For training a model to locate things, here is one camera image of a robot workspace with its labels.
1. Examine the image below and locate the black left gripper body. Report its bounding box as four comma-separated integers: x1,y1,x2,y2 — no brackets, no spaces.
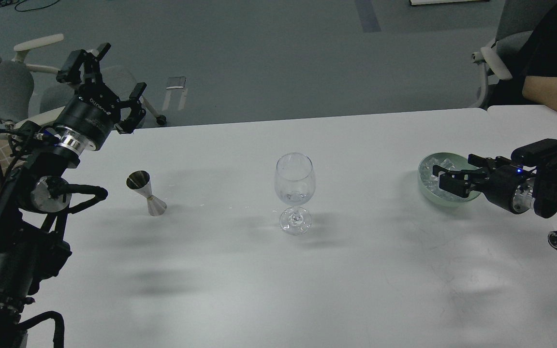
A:
54,89,121,152

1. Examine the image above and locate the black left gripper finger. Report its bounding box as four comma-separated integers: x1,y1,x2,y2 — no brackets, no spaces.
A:
115,82,147,134
56,43,113,100

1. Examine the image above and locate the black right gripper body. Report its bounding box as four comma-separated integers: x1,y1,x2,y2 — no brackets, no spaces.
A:
474,160,535,214

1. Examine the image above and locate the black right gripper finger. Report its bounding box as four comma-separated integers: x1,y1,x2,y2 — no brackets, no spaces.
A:
438,174,484,199
432,154,506,177

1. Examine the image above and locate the steel double jigger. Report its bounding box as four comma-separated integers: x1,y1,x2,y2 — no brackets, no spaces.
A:
126,170,167,217

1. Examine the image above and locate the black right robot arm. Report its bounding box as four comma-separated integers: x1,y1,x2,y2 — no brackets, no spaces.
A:
432,138,557,250

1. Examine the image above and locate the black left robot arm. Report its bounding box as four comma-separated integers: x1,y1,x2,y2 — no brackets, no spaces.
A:
0,43,146,348

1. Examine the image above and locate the pile of ice cubes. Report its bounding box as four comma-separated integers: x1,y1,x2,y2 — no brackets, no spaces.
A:
419,156,460,201

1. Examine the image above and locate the clear wine glass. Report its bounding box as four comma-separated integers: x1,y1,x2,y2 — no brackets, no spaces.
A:
274,152,316,236

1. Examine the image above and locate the green bowl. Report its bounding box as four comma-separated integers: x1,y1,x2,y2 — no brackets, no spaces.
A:
417,152,481,208

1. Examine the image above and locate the grey office chair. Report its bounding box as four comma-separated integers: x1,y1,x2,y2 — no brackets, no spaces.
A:
0,33,166,128

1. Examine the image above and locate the person in black shirt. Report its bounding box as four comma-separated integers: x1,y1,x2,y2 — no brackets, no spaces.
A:
489,3,557,112

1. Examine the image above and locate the white chair right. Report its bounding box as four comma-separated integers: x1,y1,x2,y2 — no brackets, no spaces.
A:
471,0,557,109

